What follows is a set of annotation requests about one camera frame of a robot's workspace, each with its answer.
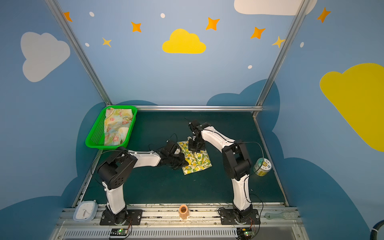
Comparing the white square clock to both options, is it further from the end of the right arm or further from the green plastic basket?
the end of the right arm

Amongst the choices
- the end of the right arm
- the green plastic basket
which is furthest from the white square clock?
the end of the right arm

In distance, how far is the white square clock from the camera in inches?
28.8

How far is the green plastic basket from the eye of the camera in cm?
97

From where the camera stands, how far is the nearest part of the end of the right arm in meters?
0.71
